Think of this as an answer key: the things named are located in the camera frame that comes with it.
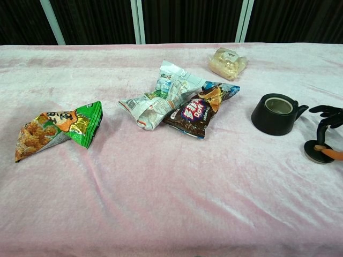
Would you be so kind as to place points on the green orange snack bag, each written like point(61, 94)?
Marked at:
point(61, 131)

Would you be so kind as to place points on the white crumpled snack bag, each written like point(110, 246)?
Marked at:
point(158, 104)

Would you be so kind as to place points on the pink velvet table cloth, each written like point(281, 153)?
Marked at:
point(160, 187)

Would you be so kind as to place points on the black round disc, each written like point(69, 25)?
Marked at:
point(314, 154)

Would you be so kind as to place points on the brown blue snack bag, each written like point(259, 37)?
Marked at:
point(198, 112)

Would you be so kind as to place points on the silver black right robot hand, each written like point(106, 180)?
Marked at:
point(325, 120)

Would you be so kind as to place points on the clear bag of beige food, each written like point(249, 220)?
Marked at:
point(227, 63)

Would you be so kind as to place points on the white frame post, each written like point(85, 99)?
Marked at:
point(244, 20)
point(52, 21)
point(138, 21)

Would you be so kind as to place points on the black cast iron teapot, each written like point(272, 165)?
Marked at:
point(276, 115)

